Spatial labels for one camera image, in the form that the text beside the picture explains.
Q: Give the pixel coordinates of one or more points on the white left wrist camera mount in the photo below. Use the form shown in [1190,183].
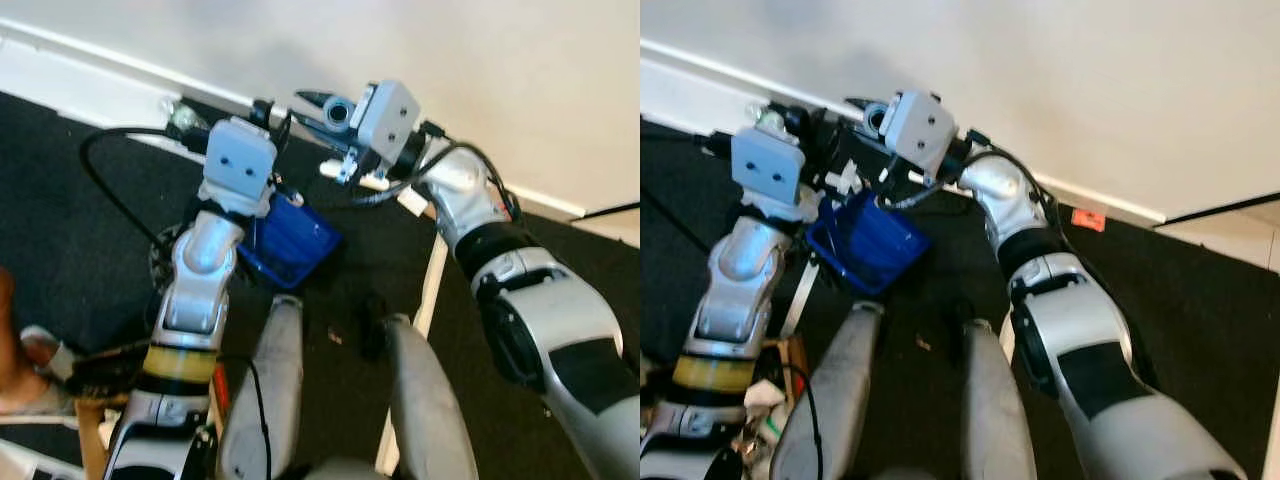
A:
[240,160]
[765,165]

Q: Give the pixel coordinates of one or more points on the black floor mat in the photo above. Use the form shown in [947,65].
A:
[60,200]
[1200,320]
[600,270]
[930,290]

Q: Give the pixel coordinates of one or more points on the red tape piece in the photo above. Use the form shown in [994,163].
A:
[1088,218]

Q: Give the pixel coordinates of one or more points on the grey right robot leg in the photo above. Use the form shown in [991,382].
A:
[995,410]
[430,400]

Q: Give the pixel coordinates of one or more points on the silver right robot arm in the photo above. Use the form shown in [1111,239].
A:
[1090,320]
[560,320]

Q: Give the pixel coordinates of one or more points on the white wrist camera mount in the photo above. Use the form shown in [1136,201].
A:
[918,125]
[765,165]
[240,160]
[388,118]

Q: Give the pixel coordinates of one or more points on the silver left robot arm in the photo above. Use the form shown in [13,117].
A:
[205,260]
[745,260]

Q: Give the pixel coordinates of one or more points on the shiny crumpled wrapper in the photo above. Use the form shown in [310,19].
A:
[185,117]
[771,120]

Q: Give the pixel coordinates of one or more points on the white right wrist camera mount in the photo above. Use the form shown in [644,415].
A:
[918,125]
[388,118]

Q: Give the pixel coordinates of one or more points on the white crumpled paper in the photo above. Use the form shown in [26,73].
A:
[765,395]

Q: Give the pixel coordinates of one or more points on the blue plastic dustpan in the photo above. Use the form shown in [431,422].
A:
[295,245]
[870,245]

